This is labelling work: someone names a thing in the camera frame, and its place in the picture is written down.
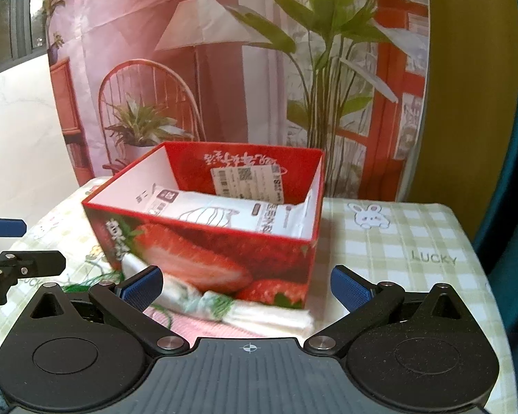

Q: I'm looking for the white knotted cloth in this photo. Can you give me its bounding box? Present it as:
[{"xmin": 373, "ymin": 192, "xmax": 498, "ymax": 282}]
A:
[{"xmin": 119, "ymin": 252, "xmax": 316, "ymax": 335}]

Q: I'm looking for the white tissue pack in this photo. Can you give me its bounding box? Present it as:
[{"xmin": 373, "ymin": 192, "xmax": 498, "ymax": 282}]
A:
[{"xmin": 145, "ymin": 187, "xmax": 311, "ymax": 238}]

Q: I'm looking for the red strawberry cardboard box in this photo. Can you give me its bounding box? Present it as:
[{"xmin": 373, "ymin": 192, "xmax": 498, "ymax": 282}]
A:
[{"xmin": 83, "ymin": 141, "xmax": 325, "ymax": 308}]

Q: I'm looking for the printed living room backdrop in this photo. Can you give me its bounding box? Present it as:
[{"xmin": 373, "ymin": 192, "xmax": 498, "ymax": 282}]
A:
[{"xmin": 43, "ymin": 0, "xmax": 430, "ymax": 201}]

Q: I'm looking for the green checked tablecloth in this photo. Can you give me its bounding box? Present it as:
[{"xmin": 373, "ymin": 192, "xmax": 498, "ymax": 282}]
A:
[{"xmin": 0, "ymin": 178, "xmax": 518, "ymax": 413}]

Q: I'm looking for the pink ribbed towel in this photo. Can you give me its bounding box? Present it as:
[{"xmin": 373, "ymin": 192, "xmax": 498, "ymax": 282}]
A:
[{"xmin": 144, "ymin": 306, "xmax": 305, "ymax": 346}]

